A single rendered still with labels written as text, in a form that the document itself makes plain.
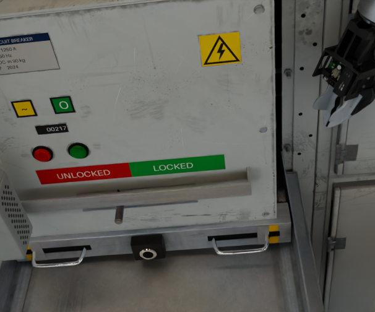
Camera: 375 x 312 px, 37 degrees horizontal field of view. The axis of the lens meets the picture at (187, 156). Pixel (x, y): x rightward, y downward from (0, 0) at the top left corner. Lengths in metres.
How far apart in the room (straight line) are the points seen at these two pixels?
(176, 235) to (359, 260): 0.60
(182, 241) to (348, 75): 0.44
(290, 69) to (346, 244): 0.54
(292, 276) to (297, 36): 0.44
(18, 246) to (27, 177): 0.12
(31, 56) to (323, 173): 0.70
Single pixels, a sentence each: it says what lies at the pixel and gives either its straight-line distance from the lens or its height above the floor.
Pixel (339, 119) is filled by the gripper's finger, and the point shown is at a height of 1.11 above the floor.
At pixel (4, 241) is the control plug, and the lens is 0.95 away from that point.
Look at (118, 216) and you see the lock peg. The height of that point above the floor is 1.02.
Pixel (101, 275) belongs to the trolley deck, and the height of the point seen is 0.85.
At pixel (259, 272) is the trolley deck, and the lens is 1.07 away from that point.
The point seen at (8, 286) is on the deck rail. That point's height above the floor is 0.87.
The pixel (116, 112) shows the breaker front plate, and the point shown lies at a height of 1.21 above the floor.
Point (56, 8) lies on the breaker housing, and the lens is 0.77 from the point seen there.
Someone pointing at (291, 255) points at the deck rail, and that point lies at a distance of 1.09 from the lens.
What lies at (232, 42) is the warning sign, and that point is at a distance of 0.78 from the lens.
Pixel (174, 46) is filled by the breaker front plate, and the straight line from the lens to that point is 0.78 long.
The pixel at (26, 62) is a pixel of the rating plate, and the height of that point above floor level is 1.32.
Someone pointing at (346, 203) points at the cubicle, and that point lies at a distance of 1.31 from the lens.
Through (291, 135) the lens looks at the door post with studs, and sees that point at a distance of 1.16.
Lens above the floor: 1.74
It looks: 44 degrees down
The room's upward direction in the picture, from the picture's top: 10 degrees counter-clockwise
